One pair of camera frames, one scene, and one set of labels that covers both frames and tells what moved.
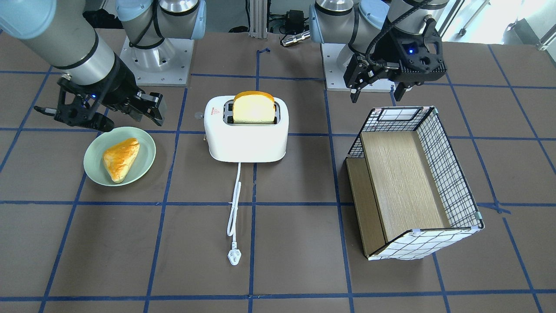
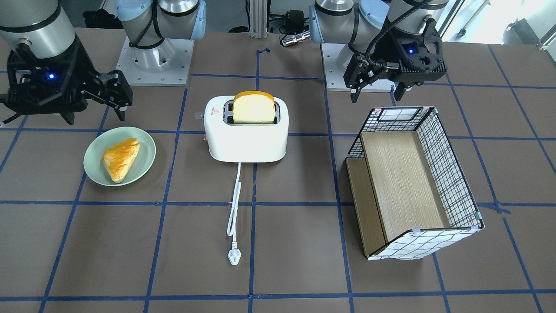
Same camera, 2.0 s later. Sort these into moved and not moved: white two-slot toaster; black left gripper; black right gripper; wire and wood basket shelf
Moved: black right gripper
Not moved: black left gripper; white two-slot toaster; wire and wood basket shelf
